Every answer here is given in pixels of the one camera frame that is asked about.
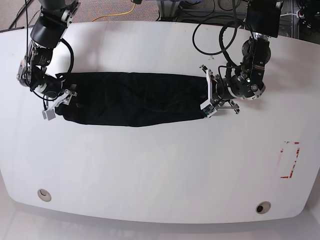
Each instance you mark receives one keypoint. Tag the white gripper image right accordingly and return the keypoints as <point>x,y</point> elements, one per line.
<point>215,94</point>

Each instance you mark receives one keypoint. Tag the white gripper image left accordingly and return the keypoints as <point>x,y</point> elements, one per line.
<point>55,94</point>

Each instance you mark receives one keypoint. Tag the black t-shirt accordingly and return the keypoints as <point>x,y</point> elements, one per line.
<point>132,99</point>

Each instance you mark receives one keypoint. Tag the red tape rectangle marking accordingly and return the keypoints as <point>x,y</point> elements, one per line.
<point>288,157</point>

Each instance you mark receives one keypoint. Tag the black cable image right arm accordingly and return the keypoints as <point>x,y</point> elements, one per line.
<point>235,22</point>

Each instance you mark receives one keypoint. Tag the left table cable grommet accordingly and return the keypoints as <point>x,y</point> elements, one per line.
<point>44,195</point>

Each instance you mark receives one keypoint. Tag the table cable grommet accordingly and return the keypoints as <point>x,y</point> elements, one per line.
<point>263,207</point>
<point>44,195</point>

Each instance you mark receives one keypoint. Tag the right table cable grommet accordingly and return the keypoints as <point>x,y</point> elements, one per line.
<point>263,207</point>

